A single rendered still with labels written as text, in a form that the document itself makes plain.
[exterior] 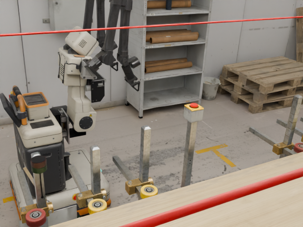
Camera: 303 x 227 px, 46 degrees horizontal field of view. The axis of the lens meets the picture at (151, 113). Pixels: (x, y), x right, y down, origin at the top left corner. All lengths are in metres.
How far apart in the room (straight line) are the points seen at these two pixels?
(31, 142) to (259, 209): 1.46
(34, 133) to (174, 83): 2.89
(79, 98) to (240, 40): 3.33
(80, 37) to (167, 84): 2.62
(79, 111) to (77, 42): 0.50
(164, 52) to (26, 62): 1.73
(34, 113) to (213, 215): 1.44
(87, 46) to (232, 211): 1.44
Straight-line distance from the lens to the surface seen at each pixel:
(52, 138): 2.45
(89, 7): 2.73
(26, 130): 2.42
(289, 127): 2.32
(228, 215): 1.61
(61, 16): 3.87
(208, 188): 1.73
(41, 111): 2.52
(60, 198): 2.69
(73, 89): 2.57
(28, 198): 1.75
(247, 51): 5.59
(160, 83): 4.83
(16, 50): 4.10
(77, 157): 3.07
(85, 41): 2.45
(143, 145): 1.68
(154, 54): 4.64
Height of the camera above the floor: 1.93
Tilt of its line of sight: 25 degrees down
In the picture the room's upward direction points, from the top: 3 degrees clockwise
